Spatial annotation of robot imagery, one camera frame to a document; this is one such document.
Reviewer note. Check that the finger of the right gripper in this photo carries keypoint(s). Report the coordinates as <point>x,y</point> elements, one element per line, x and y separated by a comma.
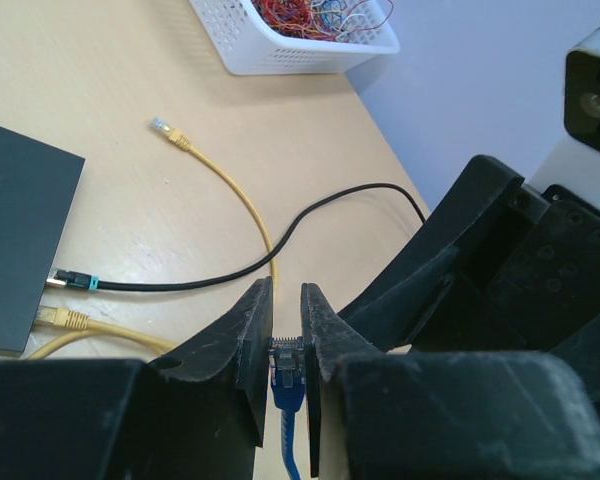
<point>549,287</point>
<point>401,298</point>

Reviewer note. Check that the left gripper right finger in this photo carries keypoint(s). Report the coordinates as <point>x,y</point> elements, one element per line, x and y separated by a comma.
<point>458,415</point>

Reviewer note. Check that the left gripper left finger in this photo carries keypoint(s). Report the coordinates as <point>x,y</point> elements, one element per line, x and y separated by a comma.
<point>196,412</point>

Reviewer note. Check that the small black network switch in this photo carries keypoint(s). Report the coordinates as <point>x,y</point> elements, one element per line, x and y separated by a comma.
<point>37,186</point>

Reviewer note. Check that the white plastic basket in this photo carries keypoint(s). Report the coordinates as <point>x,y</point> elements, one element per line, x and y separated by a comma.
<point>297,37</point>

